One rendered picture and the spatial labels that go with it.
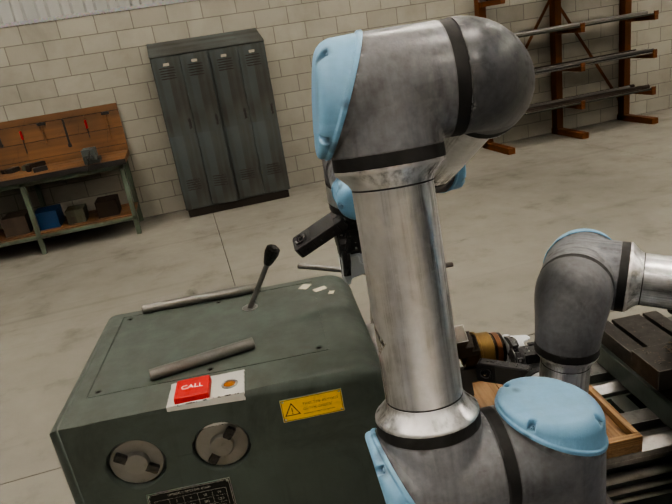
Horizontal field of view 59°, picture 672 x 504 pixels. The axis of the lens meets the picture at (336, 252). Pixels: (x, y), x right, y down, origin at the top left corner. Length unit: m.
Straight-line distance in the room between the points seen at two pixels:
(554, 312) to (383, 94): 0.50
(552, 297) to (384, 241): 0.42
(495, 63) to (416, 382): 0.32
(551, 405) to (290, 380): 0.50
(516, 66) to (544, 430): 0.37
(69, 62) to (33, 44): 0.40
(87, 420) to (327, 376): 0.41
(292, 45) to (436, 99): 7.26
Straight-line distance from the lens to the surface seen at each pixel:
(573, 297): 0.95
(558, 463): 0.70
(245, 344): 1.18
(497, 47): 0.61
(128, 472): 1.18
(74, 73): 7.74
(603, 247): 1.05
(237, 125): 7.22
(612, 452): 1.48
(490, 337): 1.40
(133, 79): 7.68
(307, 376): 1.07
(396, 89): 0.57
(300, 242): 1.15
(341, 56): 0.57
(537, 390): 0.74
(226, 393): 1.07
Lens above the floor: 1.80
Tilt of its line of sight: 20 degrees down
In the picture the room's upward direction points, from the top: 9 degrees counter-clockwise
